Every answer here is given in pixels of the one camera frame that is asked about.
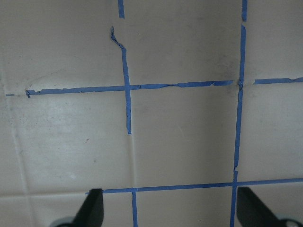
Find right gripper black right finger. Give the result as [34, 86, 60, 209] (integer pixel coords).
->
[237, 187, 281, 227]

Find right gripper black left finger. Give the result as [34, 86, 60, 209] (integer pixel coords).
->
[71, 189, 104, 227]

